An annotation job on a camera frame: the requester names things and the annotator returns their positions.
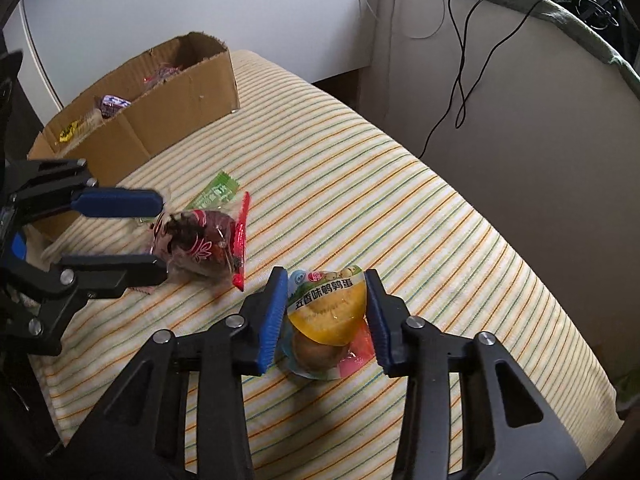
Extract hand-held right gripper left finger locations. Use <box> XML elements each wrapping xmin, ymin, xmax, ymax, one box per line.
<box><xmin>60</xmin><ymin>266</ymin><xmax>290</xmax><ymax>480</ymax></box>

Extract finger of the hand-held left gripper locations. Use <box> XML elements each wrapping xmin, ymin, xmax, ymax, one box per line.
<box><xmin>7</xmin><ymin>157</ymin><xmax>166</xmax><ymax>226</ymax></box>
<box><xmin>0</xmin><ymin>252</ymin><xmax>170</xmax><ymax>357</ymax></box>

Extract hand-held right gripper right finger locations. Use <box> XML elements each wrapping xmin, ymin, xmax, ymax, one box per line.
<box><xmin>364</xmin><ymin>269</ymin><xmax>588</xmax><ymax>480</ymax></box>

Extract yellow egg snack packet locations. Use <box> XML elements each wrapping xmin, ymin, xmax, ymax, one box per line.
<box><xmin>280</xmin><ymin>265</ymin><xmax>376</xmax><ymax>381</ymax></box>

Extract dark red floral snack packet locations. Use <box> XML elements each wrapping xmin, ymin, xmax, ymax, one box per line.
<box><xmin>149</xmin><ymin>191</ymin><xmax>251</xmax><ymax>293</ymax></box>

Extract small dark snack packet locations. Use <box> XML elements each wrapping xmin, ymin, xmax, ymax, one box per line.
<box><xmin>97</xmin><ymin>95</ymin><xmax>132</xmax><ymax>120</ymax></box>

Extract brown cardboard box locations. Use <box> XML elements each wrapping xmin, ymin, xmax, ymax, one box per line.
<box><xmin>27</xmin><ymin>31</ymin><xmax>242</xmax><ymax>246</ymax></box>

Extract small green snack packet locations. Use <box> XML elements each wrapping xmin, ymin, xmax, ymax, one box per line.
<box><xmin>185</xmin><ymin>171</ymin><xmax>241</xmax><ymax>211</ymax></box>

